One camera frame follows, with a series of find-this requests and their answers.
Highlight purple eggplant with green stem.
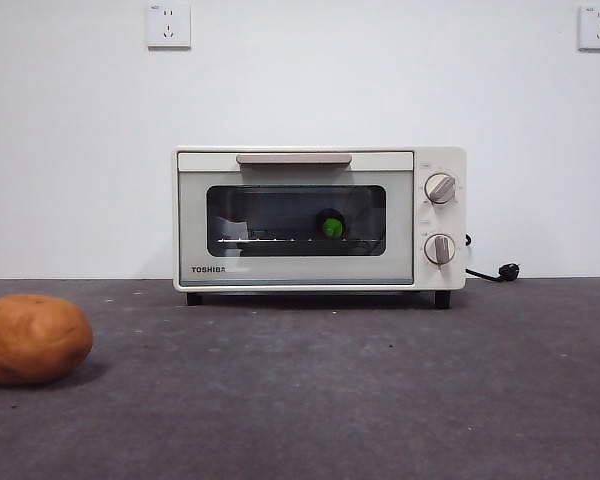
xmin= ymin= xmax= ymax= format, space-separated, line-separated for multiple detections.
xmin=314 ymin=207 xmax=351 ymax=240

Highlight white Toshiba toaster oven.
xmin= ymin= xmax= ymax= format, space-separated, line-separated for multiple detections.
xmin=172 ymin=145 xmax=467 ymax=308

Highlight beige oven knob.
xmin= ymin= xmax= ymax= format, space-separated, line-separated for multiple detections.
xmin=424 ymin=172 xmax=457 ymax=205
xmin=423 ymin=232 xmax=457 ymax=266

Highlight brown potato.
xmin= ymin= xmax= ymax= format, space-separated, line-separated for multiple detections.
xmin=0 ymin=293 xmax=94 ymax=385

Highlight metal wire oven rack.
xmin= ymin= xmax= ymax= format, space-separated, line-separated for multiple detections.
xmin=217 ymin=234 xmax=383 ymax=246

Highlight black oven power cable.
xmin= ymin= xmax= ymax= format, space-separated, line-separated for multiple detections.
xmin=463 ymin=233 xmax=520 ymax=282

